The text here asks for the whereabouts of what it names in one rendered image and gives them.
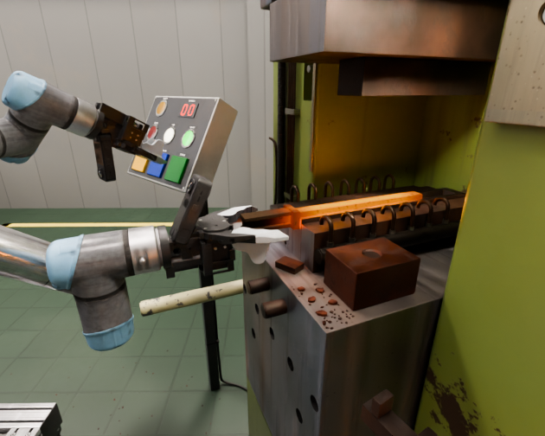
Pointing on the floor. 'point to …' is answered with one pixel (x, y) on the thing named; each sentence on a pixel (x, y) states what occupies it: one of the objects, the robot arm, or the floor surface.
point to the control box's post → (209, 330)
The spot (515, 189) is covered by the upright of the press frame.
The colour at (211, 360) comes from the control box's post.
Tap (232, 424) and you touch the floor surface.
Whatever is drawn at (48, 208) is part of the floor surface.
